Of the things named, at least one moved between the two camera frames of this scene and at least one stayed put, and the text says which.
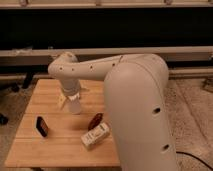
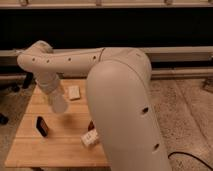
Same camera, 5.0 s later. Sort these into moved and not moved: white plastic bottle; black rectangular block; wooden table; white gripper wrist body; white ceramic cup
Moved: white ceramic cup; white gripper wrist body
Not moved: white plastic bottle; wooden table; black rectangular block
